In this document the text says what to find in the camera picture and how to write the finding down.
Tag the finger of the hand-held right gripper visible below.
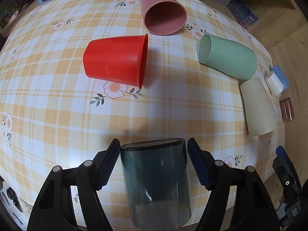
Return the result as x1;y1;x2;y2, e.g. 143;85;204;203
272;146;303;198

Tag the small transparent brown cup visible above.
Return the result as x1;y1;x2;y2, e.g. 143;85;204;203
279;98;295;122

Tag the small blue cup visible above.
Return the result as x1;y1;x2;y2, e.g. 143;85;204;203
271;65;290;92

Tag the transparent dark grey cup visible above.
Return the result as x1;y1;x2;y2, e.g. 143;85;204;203
120;138;192;230

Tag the beige plastic cup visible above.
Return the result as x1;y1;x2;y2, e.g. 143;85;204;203
240;77;278;136

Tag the purple printed box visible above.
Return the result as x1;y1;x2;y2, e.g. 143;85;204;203
226;0;259;29

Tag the small white cup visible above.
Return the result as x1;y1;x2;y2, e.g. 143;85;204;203
265;72;285;96

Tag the pink plastic cup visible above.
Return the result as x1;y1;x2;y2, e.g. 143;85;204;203
141;0;187;36

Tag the green plastic cup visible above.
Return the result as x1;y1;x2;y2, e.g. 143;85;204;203
197;34;258;81

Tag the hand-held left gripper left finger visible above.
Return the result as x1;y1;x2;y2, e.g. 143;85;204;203
26;138;121;231

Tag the plaid floral tablecloth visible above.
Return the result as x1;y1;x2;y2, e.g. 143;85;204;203
0;0;288;229

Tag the red plastic cup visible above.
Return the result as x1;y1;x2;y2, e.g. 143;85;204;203
83;34;149;89

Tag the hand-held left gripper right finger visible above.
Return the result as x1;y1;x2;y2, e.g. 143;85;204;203
187;138;282;231

